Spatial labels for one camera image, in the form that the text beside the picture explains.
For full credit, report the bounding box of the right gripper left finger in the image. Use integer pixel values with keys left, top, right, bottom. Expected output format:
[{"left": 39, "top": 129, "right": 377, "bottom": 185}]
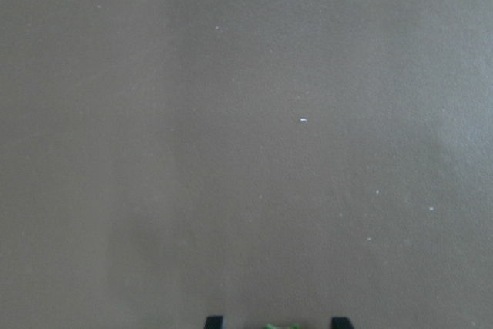
[{"left": 204, "top": 315, "right": 224, "bottom": 329}]

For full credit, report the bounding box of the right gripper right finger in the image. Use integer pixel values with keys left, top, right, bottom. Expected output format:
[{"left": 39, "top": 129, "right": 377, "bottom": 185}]
[{"left": 330, "top": 317, "right": 354, "bottom": 329}]

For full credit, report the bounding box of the red strawberry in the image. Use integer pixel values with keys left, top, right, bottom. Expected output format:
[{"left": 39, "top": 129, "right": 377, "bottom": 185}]
[{"left": 263, "top": 323, "right": 301, "bottom": 329}]

